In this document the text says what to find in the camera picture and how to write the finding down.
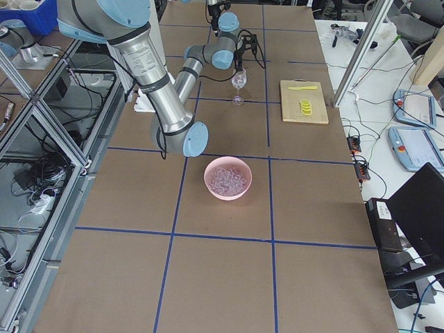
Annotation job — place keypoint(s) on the teach pendant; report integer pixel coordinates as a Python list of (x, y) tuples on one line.
[(414, 108), (414, 147)]

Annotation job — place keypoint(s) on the clear wine glass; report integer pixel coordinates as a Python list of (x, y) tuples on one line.
[(238, 81)]

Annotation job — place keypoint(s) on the aluminium frame post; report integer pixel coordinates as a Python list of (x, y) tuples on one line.
[(377, 17)]

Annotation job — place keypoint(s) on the grey office chair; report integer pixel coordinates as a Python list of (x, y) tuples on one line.
[(424, 22)]

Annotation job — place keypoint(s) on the black monitor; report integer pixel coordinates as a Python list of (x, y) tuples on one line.
[(417, 209)]

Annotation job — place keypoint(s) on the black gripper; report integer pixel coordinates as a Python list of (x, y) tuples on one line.
[(239, 55)]

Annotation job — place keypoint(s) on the yellow plastic knife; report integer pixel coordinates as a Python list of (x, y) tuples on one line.
[(298, 88)]

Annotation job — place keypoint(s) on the far teach pendant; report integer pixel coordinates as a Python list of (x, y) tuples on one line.
[(414, 108)]

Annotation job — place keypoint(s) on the near teach pendant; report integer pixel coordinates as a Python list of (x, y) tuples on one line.
[(414, 147)]

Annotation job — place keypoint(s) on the orange black connector module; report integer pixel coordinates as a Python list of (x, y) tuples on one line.
[(354, 144)]

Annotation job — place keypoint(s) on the metal rod with hose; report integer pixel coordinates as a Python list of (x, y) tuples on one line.
[(352, 89)]

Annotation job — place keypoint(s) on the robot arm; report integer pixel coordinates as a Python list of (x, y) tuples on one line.
[(126, 26), (213, 11)]

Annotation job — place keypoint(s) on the black box device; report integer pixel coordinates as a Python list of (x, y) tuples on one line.
[(383, 227)]

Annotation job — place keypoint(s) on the blue storage bin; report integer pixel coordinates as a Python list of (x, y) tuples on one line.
[(39, 21)]

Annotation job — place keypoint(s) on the clear plastic bag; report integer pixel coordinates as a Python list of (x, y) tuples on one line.
[(344, 32)]

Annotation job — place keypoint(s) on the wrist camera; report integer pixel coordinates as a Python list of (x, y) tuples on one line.
[(249, 42)]

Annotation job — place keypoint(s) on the clear ice cubes pile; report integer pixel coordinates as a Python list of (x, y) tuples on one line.
[(227, 181)]

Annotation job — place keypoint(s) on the bamboo cutting board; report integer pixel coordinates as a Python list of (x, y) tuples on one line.
[(290, 103)]

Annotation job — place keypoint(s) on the pink bowl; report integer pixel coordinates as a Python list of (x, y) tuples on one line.
[(227, 162)]

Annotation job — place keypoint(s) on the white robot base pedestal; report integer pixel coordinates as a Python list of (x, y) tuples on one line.
[(142, 104)]

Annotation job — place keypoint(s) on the aluminium frame rack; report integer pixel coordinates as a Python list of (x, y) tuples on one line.
[(57, 118)]

